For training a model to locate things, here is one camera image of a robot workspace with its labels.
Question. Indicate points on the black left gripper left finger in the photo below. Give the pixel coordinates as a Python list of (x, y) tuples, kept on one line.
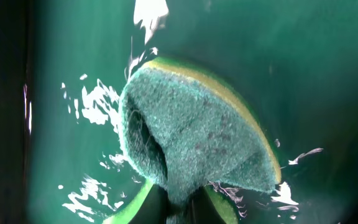
[(154, 209)]

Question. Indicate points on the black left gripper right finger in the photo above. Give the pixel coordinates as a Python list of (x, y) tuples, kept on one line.
[(206, 206)]

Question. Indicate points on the green yellow sponge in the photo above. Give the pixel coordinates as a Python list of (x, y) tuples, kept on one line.
[(181, 127)]

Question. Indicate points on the black water tray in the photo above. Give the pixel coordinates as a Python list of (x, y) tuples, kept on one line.
[(62, 63)]

